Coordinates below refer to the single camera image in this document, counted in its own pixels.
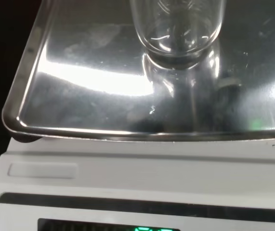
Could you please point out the white electronic balance steel pan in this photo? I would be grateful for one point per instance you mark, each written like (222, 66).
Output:
(127, 168)

